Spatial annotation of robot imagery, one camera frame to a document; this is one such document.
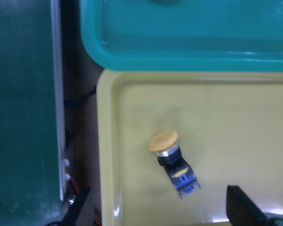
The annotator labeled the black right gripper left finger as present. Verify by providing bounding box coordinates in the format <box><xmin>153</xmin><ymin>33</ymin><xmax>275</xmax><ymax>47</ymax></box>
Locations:
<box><xmin>60</xmin><ymin>187</ymin><xmax>92</xmax><ymax>226</ymax></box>

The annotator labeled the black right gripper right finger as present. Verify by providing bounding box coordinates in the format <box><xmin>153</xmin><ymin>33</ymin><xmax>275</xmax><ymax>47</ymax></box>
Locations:
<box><xmin>226</xmin><ymin>186</ymin><xmax>269</xmax><ymax>226</ymax></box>

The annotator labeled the yellow push button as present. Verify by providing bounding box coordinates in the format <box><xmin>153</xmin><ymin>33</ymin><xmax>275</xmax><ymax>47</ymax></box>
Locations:
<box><xmin>149</xmin><ymin>130</ymin><xmax>201</xmax><ymax>199</ymax></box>

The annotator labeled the yellow plastic tray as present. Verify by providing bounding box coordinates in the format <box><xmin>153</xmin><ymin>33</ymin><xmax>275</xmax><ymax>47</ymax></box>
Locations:
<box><xmin>97</xmin><ymin>70</ymin><xmax>283</xmax><ymax>226</ymax></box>

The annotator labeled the green conveyor belt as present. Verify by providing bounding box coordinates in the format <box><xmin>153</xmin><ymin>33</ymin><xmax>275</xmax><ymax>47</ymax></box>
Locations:
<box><xmin>0</xmin><ymin>0</ymin><xmax>61</xmax><ymax>226</ymax></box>

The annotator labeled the green plastic tray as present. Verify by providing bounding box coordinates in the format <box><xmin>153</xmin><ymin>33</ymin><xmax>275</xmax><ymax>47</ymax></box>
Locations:
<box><xmin>79</xmin><ymin>0</ymin><xmax>283</xmax><ymax>72</ymax></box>

